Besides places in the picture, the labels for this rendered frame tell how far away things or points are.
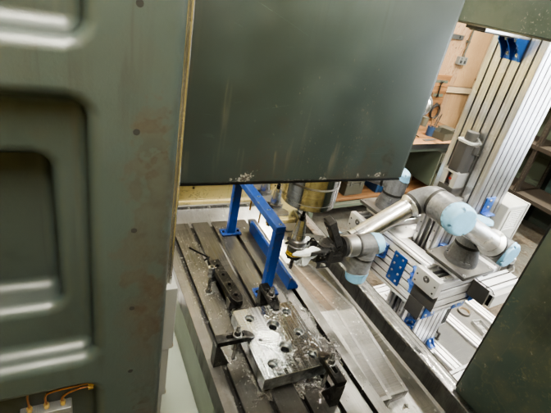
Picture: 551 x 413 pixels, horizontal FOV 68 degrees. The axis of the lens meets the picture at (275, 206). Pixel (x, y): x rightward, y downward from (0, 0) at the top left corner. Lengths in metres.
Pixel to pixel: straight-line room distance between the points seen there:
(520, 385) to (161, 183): 1.33
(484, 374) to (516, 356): 0.15
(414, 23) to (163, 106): 0.63
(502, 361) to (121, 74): 1.45
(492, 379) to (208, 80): 1.35
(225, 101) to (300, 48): 0.18
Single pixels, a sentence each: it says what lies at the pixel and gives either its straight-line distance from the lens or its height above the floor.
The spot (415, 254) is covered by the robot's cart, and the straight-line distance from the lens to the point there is 2.20.
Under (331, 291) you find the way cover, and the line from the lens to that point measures 2.10.
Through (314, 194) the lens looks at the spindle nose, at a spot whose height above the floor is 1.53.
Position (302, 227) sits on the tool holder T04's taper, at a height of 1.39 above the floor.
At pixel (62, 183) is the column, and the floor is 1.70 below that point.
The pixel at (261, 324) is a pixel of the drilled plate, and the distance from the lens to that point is 1.45.
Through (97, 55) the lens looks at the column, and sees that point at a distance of 0.55.
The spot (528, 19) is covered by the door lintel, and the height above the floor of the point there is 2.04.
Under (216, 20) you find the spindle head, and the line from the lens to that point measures 0.80.
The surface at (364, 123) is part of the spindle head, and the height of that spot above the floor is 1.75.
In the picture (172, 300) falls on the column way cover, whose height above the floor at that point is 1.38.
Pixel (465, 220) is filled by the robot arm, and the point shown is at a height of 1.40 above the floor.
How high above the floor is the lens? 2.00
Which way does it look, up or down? 28 degrees down
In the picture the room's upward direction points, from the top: 12 degrees clockwise
